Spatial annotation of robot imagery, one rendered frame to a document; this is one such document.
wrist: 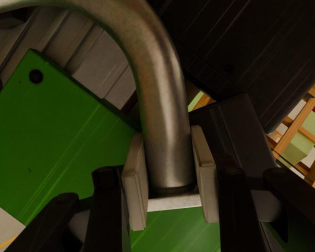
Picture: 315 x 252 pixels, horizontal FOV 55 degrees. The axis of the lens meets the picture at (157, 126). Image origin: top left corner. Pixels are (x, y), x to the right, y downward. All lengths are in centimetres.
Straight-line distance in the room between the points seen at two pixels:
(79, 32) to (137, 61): 8
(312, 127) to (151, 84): 358
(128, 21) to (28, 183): 14
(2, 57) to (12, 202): 11
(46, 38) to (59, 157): 9
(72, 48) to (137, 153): 11
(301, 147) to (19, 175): 332
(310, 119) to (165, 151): 363
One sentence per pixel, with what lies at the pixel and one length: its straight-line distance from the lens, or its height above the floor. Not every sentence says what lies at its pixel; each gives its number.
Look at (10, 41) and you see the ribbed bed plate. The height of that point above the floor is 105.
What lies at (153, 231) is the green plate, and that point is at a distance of 24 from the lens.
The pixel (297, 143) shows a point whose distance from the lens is 348.
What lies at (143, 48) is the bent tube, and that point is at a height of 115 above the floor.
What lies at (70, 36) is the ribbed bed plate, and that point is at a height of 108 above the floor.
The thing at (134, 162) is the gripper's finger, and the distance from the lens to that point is 15.
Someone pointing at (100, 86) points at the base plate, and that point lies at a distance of 74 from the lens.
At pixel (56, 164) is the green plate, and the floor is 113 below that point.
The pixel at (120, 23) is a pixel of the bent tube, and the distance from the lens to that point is 18.
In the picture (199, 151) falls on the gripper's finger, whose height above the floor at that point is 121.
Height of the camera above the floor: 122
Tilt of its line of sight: 13 degrees down
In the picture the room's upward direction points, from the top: 130 degrees clockwise
